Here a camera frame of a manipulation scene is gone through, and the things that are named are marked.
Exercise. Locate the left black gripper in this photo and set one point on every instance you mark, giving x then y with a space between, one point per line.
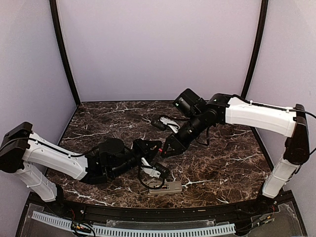
144 146

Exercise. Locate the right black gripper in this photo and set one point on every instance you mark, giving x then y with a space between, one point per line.
178 147

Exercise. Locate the white remote control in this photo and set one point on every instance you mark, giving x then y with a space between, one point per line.
168 188

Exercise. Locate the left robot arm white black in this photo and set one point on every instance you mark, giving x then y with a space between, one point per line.
21 149

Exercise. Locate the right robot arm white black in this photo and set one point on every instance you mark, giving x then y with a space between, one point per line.
232 109

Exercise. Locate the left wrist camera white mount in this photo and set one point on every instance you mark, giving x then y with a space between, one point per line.
154 170

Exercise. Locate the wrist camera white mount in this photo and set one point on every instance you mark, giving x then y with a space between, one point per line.
154 170
164 123

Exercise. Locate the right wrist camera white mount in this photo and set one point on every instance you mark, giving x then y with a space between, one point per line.
164 123

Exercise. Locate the black front rail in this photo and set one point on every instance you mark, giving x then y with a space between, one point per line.
239 211

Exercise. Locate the white slotted cable duct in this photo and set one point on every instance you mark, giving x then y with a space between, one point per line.
139 230

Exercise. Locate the left black frame post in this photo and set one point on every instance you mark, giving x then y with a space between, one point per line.
62 51

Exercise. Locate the black frame post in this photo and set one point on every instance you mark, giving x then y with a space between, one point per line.
256 48
62 51

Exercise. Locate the right black frame post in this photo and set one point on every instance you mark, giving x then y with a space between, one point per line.
256 48

